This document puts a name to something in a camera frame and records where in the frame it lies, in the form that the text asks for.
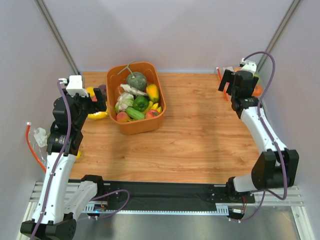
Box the green fake pumpkin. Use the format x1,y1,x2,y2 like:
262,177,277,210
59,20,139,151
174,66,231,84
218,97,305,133
126,71,148,92

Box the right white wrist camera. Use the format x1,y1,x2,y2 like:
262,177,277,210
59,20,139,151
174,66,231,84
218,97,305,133
239,58,257,75

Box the zip bag with banana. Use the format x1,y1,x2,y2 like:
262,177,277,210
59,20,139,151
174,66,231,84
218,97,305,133
84,83,111,121

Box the yellow fake fruit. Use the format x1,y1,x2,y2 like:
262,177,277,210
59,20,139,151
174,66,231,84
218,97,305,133
76,150,82,160

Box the small orange fake pumpkin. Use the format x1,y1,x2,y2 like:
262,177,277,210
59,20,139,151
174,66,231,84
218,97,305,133
252,84,264,97

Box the small yellow bananas in basket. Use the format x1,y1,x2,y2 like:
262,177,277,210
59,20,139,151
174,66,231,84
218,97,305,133
142,101,163,115

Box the green fake bell pepper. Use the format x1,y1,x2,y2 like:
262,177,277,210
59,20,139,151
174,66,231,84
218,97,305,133
133,95,149,112

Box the green fake cucumber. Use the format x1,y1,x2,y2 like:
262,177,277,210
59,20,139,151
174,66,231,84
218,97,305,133
125,107,145,120

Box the purple cable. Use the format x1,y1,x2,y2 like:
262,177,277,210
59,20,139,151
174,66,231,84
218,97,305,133
29,79,74,240
228,51,291,224

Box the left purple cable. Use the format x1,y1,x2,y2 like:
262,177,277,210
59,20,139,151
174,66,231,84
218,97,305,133
29,79,74,240

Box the fake peach left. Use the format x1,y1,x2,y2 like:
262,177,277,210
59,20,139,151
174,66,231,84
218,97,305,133
116,111,130,123

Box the yellow fake lemon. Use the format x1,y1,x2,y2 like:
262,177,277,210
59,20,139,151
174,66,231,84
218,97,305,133
86,86,95,98

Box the white fake cauliflower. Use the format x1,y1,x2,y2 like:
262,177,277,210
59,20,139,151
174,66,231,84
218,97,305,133
115,92,134,114

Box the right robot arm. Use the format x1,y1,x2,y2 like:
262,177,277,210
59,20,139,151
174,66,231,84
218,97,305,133
218,69,300,200

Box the clear zip bag orange seal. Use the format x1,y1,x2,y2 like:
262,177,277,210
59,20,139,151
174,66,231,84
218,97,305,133
216,65,266,102

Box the orange plastic basket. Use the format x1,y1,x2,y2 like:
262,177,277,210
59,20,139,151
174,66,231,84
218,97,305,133
106,62,166,135

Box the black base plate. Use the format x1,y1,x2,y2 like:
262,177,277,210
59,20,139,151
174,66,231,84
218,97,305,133
96,181,255,212

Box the fake peach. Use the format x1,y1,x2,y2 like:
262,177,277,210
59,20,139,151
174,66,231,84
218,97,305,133
116,111,130,123
145,109,160,119

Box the yellow orange fake mango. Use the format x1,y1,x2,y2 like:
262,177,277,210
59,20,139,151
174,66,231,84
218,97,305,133
146,84,160,103

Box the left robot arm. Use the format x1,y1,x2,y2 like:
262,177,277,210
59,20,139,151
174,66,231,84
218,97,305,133
20,88,107,240

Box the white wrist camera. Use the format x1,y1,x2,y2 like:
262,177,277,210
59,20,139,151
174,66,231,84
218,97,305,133
58,75,89,98
239,58,257,75

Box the fake peach right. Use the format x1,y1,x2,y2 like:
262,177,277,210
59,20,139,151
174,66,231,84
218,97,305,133
145,109,160,119

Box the zip bag near left wall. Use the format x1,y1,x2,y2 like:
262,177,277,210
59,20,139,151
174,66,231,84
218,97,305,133
25,121,50,172

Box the fake yellow banana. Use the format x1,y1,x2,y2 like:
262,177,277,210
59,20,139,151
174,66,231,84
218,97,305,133
87,108,109,120

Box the white fake garlic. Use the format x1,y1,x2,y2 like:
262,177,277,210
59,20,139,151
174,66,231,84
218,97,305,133
120,84,148,96

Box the purple fake fruit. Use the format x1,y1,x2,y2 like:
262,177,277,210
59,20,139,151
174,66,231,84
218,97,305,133
98,84,107,95

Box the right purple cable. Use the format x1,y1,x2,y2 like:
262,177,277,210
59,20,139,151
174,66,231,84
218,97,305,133
228,51,291,224

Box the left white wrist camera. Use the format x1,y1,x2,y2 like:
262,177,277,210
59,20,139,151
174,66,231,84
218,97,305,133
58,75,89,98

